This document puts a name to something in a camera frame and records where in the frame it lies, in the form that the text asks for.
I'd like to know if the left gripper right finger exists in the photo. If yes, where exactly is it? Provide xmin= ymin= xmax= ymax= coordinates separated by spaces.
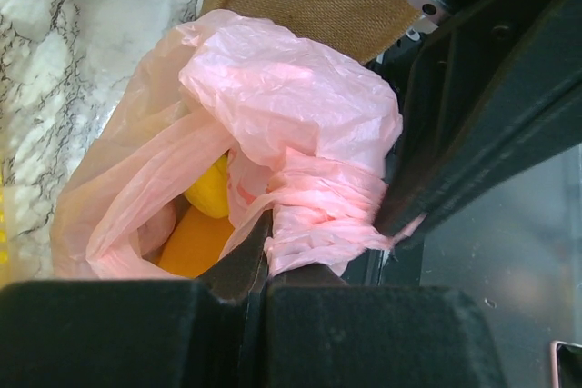
xmin=266 ymin=265 xmax=507 ymax=387

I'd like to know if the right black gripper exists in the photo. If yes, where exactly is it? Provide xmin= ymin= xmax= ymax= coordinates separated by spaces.
xmin=366 ymin=0 xmax=581 ymax=239

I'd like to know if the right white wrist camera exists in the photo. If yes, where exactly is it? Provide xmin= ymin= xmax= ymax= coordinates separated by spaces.
xmin=406 ymin=0 xmax=455 ymax=41

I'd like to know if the pink plastic grocery bag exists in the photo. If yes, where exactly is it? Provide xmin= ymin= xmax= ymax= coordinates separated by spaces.
xmin=50 ymin=10 xmax=423 ymax=279

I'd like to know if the large yellow shopping basket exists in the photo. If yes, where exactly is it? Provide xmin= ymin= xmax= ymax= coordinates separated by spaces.
xmin=0 ymin=180 xmax=10 ymax=287

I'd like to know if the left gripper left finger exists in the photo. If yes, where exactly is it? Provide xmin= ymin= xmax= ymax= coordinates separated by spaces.
xmin=1 ymin=213 xmax=272 ymax=387

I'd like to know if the braided toy bread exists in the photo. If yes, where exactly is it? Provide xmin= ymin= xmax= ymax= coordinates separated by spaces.
xmin=156 ymin=206 xmax=234 ymax=278

